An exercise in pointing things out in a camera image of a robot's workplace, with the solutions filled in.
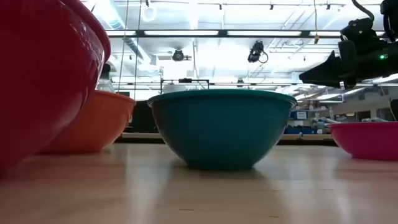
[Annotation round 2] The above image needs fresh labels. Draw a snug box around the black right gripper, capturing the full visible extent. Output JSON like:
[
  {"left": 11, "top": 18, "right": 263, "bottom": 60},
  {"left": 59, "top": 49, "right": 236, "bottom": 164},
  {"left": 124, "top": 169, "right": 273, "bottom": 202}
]
[{"left": 298, "top": 39, "right": 379, "bottom": 90}]

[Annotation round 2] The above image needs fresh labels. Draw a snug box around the small pink bowl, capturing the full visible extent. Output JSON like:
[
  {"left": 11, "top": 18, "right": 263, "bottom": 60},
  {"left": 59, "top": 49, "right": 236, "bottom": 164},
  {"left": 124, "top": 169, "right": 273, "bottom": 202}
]
[{"left": 328, "top": 121, "right": 398, "bottom": 162}]

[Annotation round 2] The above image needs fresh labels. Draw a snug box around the teal bowl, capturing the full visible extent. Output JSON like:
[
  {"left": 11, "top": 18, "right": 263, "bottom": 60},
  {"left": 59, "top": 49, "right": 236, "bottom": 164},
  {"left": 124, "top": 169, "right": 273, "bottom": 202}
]
[{"left": 147, "top": 88, "right": 298, "bottom": 171}]

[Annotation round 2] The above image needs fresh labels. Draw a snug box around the orange bowl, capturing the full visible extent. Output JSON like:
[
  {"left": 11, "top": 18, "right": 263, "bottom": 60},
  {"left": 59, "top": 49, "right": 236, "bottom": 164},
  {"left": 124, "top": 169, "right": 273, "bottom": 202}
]
[{"left": 39, "top": 90, "right": 137, "bottom": 154}]

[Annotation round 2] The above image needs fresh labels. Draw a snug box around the large red bowl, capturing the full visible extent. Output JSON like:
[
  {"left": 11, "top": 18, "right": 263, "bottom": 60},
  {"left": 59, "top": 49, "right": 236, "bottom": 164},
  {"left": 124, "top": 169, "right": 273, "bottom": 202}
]
[{"left": 0, "top": 0, "right": 112, "bottom": 175}]

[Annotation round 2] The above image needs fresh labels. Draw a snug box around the hanging yellow cord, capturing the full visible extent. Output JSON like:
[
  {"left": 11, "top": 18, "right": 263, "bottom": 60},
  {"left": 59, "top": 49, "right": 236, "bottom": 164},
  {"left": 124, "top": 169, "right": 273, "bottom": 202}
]
[{"left": 313, "top": 0, "right": 320, "bottom": 44}]

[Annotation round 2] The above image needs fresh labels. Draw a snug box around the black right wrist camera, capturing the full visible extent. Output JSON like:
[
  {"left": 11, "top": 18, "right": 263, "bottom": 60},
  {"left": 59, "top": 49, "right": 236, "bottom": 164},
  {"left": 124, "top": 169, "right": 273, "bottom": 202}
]
[{"left": 340, "top": 17, "right": 376, "bottom": 42}]

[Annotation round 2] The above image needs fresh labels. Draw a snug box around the black overhead camera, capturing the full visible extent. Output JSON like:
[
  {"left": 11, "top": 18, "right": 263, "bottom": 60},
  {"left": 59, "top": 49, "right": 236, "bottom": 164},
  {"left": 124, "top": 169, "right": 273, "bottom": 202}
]
[{"left": 248, "top": 40, "right": 269, "bottom": 64}]

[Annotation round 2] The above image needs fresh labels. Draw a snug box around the black overhead frame bar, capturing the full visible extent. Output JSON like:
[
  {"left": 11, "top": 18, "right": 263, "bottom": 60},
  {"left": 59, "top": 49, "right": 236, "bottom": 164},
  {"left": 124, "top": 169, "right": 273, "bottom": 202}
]
[{"left": 105, "top": 29, "right": 386, "bottom": 39}]

